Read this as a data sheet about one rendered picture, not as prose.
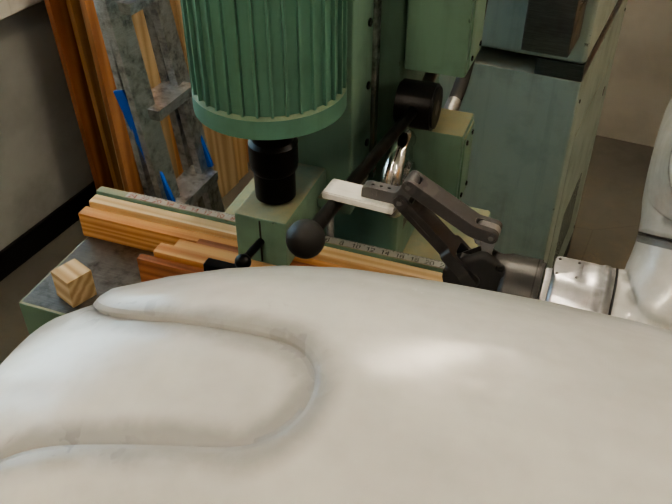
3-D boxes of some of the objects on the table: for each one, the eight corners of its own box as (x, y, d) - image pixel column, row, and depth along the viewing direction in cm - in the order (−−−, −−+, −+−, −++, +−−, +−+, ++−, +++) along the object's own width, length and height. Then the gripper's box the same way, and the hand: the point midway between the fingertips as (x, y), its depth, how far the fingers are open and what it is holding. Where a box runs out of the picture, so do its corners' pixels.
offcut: (97, 294, 103) (91, 269, 100) (73, 308, 101) (66, 283, 98) (80, 282, 105) (74, 257, 102) (57, 295, 103) (50, 271, 100)
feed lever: (412, 103, 107) (271, 284, 69) (416, 60, 104) (270, 224, 66) (448, 109, 105) (323, 297, 68) (453, 66, 102) (325, 237, 64)
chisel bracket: (238, 266, 100) (233, 212, 94) (281, 208, 110) (279, 156, 105) (291, 279, 98) (288, 225, 92) (330, 219, 108) (330, 166, 103)
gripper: (524, 375, 82) (333, 324, 88) (573, 163, 68) (343, 120, 74) (512, 423, 76) (308, 366, 82) (563, 202, 62) (313, 152, 68)
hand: (336, 252), depth 77 cm, fingers open, 13 cm apart
